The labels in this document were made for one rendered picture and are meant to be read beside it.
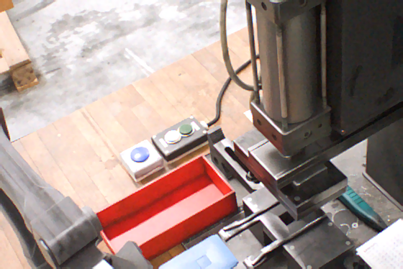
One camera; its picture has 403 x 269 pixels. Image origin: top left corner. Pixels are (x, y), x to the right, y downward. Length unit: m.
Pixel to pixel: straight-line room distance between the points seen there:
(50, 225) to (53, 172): 0.58
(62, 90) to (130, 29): 0.45
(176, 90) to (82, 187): 0.33
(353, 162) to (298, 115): 0.47
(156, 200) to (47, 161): 0.28
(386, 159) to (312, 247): 0.23
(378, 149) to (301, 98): 0.39
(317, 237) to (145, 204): 0.37
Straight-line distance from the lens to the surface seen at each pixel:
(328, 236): 1.34
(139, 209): 1.51
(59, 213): 1.08
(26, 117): 3.14
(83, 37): 3.43
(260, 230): 1.39
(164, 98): 1.72
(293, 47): 1.01
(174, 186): 1.52
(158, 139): 1.59
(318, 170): 1.21
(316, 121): 1.12
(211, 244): 1.32
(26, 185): 1.10
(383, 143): 1.42
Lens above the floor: 2.08
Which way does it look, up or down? 46 degrees down
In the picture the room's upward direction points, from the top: 10 degrees counter-clockwise
